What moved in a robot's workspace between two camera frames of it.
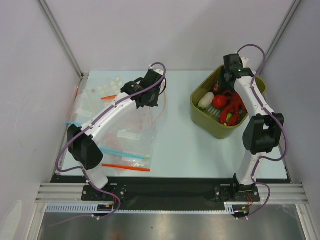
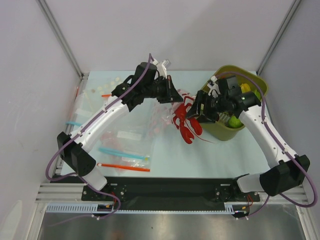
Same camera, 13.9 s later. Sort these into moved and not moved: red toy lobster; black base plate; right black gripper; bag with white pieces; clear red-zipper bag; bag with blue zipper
Moved: red toy lobster; right black gripper; clear red-zipper bag
Not moved: bag with white pieces; black base plate; bag with blue zipper
